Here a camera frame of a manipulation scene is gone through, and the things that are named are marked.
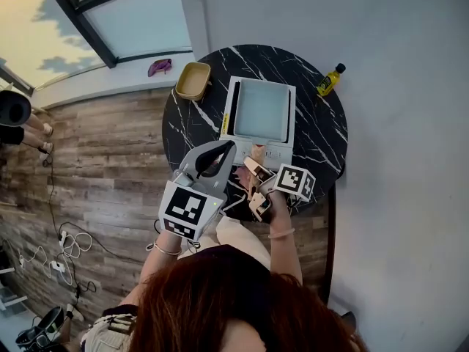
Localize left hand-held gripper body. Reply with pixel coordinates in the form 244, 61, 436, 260
158, 166, 230, 242

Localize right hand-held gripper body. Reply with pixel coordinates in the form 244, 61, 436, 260
248, 163, 316, 223

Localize white induction cooker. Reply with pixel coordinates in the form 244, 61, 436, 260
218, 75, 297, 168

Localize square grey frying pan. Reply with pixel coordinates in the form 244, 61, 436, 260
232, 78, 291, 197

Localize person's right forearm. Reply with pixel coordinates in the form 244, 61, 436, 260
269, 229, 303, 285

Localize person's left forearm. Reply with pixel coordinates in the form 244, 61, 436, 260
120, 229, 184, 306

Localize person's right hand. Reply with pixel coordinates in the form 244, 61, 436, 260
270, 193, 294, 235

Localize thin silver bangle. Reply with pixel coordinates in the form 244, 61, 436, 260
152, 240, 183, 256

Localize round black marble table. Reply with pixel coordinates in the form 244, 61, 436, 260
161, 44, 349, 222

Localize person's dark top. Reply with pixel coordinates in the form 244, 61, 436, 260
177, 243, 272, 278

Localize person's beige trousers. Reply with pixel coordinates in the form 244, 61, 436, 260
215, 216, 272, 271

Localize yellow rectangular tray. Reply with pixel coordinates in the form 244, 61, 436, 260
174, 62, 213, 101

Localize black baseboard strip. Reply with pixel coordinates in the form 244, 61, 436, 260
324, 183, 337, 304

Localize purple plastic object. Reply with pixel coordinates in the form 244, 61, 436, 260
147, 58, 173, 78

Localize yellow oil bottle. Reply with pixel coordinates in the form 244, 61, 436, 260
316, 62, 347, 97

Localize person's cream knitted garment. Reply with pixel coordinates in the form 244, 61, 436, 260
80, 304, 139, 352

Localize black office chair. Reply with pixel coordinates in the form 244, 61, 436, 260
339, 309, 358, 339

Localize coiled white cable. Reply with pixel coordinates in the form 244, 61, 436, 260
60, 231, 93, 260

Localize looped black cable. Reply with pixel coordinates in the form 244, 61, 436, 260
64, 265, 98, 300

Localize long black cable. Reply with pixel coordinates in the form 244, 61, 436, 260
42, 155, 136, 262

